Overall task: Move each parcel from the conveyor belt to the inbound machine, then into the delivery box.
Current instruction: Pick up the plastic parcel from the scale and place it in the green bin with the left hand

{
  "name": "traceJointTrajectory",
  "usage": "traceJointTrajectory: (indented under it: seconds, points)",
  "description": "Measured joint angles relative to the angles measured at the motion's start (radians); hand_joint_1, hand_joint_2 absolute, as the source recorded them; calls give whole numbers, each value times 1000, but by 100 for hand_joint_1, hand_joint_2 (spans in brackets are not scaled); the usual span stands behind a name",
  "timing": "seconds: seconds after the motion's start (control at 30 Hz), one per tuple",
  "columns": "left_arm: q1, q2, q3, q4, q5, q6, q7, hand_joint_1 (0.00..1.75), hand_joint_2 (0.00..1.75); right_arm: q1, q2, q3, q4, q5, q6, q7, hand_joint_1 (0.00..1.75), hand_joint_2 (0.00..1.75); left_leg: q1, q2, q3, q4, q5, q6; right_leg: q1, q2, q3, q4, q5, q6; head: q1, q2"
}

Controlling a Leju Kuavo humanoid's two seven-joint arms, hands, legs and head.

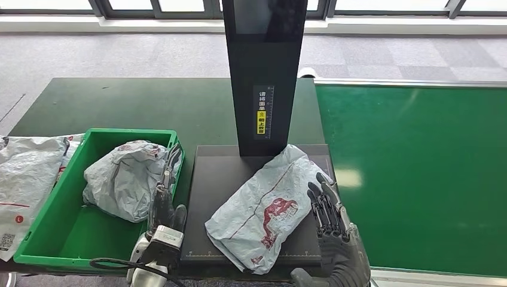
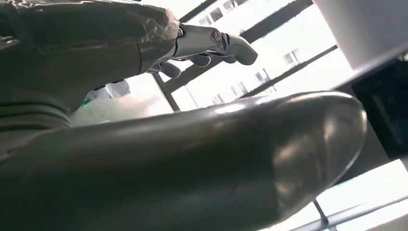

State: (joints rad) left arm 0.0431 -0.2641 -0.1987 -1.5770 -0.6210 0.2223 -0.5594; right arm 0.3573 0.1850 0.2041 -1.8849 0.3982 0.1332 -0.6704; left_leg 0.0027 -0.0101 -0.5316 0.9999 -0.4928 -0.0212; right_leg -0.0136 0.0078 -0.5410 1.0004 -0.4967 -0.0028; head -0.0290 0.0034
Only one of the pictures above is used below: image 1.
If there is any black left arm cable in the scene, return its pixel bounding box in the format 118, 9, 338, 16
89, 257, 187, 287

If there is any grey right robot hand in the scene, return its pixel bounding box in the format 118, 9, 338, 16
290, 172, 371, 287

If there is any green plastic crate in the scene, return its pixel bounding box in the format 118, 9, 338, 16
14, 127, 186, 274

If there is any black inbound scanning machine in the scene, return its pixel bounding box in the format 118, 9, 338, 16
180, 0, 335, 267

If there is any yellow and black label sticker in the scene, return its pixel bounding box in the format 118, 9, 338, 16
253, 85, 275, 140

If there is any green conveyor belt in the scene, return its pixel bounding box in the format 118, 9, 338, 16
315, 85, 507, 277

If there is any white parcel bag with QR code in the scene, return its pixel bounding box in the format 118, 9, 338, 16
0, 136, 68, 262

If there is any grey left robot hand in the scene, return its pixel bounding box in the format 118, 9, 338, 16
148, 143, 187, 239

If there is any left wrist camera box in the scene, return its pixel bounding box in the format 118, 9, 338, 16
139, 225, 185, 268

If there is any white window sill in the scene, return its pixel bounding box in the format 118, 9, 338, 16
0, 13, 507, 36

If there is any grey parcel with red animal print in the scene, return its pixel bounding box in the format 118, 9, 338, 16
205, 144, 334, 275

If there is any dark window frame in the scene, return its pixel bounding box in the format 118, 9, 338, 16
0, 0, 507, 20

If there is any grey poly mailer parcel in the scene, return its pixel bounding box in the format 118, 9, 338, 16
82, 139, 183, 224

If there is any white parcel bag with red print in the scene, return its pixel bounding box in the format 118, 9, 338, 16
57, 133, 85, 175

